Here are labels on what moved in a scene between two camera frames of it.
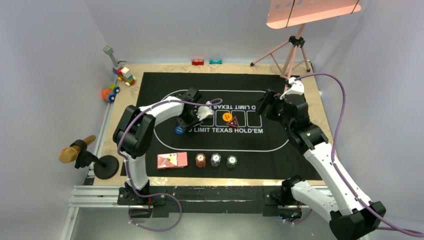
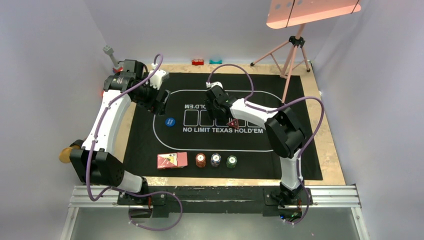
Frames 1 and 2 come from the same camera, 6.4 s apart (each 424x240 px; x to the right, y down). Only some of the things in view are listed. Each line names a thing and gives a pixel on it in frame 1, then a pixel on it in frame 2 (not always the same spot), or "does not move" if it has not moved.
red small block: x=197 y=62 does not move
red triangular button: x=233 y=123 does not move
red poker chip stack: x=200 y=160 does not move
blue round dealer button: x=179 y=130 -> x=170 y=122
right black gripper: x=270 y=97 -> x=212 y=113
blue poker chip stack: x=215 y=159 does not move
